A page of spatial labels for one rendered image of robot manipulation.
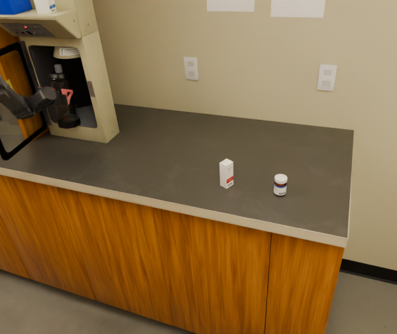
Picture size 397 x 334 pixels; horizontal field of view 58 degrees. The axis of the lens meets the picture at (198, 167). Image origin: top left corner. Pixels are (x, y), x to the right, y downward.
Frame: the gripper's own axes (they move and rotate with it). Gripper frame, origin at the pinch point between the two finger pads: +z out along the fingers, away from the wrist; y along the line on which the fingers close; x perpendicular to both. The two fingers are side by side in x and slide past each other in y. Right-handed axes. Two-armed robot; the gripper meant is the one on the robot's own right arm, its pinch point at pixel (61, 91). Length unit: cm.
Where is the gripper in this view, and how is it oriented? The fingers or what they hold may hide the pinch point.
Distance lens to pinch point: 170.2
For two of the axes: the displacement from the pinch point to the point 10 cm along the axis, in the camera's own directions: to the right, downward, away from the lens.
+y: -9.6, -1.2, 2.7
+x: 0.3, 8.6, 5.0
